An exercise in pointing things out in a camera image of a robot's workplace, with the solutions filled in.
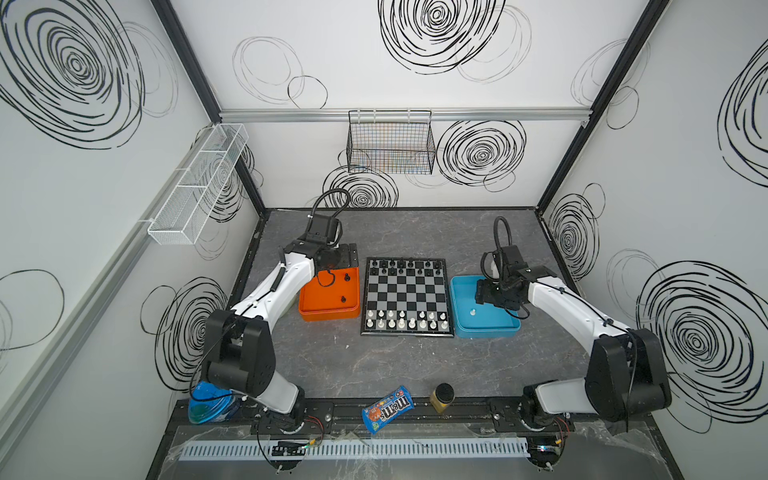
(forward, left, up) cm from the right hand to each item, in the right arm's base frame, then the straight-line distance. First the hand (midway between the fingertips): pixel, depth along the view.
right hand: (482, 297), depth 87 cm
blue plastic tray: (-4, +1, -8) cm, 9 cm away
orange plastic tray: (+4, +46, -7) cm, 47 cm away
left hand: (+9, +41, +8) cm, 42 cm away
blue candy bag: (-28, +27, -5) cm, 39 cm away
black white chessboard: (+3, +22, -5) cm, 23 cm away
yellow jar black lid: (-27, +15, +3) cm, 31 cm away
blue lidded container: (-30, +67, +3) cm, 74 cm away
